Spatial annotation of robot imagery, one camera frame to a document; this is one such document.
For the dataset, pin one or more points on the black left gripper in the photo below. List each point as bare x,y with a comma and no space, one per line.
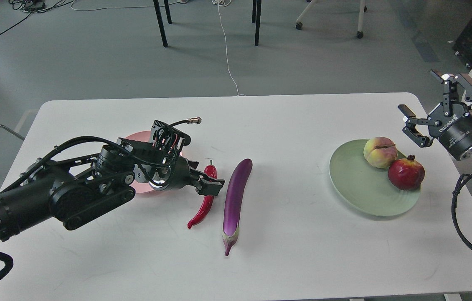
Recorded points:
184,173

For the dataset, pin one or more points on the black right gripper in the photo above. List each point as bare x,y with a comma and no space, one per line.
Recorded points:
455,130

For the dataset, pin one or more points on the red chili pepper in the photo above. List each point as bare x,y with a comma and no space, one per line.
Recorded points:
207,200

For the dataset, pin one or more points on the purple eggplant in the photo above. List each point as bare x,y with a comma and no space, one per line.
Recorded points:
233,203

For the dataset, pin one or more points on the red pomegranate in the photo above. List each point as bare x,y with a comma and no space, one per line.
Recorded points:
406,173

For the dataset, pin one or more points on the yellow-pink peach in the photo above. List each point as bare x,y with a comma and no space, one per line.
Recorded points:
380,152

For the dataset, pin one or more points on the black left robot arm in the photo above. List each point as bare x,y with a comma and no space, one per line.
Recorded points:
87,177

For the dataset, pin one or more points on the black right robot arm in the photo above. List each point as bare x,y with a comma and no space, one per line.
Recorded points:
463,179

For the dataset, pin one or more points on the pink plate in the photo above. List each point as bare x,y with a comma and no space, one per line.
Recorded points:
141,184

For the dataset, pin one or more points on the light green plate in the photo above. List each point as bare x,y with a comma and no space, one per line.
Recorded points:
364,187

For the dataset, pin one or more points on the white wheeled stand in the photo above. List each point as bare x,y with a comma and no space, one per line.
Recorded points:
362,8

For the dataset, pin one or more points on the black table legs right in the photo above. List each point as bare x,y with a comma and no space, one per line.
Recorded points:
256,19

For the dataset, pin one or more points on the black table legs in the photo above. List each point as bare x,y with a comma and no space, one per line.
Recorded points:
160,22
256,19

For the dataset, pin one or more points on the black table legs left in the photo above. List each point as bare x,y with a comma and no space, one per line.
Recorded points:
160,22

